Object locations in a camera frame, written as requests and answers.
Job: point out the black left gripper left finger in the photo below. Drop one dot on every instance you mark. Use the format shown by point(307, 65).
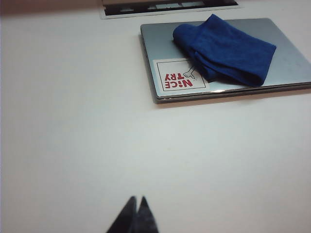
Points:
point(125, 221)

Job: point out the white Nice Try sticker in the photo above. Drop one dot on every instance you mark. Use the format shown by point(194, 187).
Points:
point(199, 85)

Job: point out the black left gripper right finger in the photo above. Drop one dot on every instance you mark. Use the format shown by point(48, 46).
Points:
point(145, 221)

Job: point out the grey Dell laptop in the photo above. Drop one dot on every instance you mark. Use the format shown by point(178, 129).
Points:
point(158, 41)

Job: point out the blue rag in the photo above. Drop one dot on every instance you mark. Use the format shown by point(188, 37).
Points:
point(226, 48)

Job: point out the white framed black glossy tray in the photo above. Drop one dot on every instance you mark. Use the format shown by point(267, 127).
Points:
point(109, 7)

